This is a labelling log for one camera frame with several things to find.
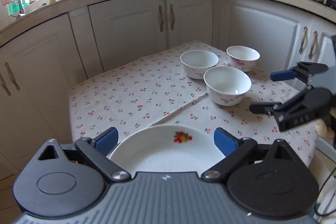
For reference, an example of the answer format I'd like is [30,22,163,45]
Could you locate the cherry print tablecloth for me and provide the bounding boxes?
[69,42,318,165]

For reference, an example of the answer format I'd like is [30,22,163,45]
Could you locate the kitchen faucet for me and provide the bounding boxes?
[8,0,26,18]

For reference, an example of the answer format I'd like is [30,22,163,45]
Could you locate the white bowl pink flowers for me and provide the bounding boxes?
[226,46,260,72]
[203,66,252,106]

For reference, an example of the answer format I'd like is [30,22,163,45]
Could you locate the white plate fruit decal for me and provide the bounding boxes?
[109,124,225,177]

